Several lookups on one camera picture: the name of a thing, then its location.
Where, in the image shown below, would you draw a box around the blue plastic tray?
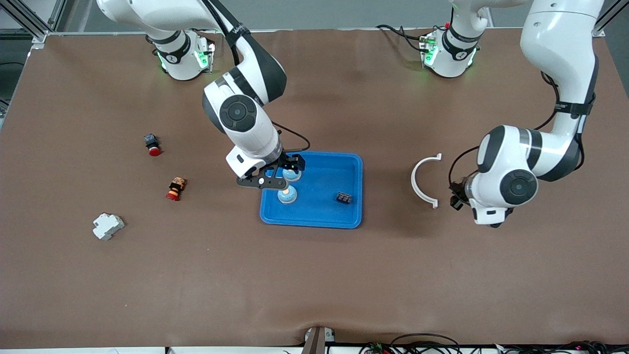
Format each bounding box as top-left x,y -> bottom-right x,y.
259,149 -> 364,230

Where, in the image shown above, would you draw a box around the white curved pipe clamp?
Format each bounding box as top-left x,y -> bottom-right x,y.
411,153 -> 442,209

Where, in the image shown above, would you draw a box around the brown table cover sheet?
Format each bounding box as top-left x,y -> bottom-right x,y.
0,27 -> 629,350

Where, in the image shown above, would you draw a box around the red button with yellow body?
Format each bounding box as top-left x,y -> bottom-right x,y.
166,177 -> 186,202

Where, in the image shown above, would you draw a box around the white circuit breaker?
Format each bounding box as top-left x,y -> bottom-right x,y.
92,212 -> 125,241

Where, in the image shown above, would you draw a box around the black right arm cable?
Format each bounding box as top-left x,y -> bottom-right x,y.
273,120 -> 311,152

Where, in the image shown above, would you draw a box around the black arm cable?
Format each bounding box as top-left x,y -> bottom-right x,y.
448,71 -> 563,191
273,120 -> 311,152

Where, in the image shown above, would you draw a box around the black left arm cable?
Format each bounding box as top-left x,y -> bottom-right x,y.
448,71 -> 563,191

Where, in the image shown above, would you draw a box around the black base cables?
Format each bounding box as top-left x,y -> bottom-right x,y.
376,24 -> 428,52

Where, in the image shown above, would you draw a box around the grey table edge mount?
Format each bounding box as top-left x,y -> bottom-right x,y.
302,326 -> 336,354

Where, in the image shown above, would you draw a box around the black cable bundle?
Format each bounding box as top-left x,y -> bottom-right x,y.
359,333 -> 629,354

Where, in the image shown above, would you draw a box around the aluminium frame post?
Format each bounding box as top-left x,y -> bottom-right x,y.
592,0 -> 629,37
0,0 -> 67,50

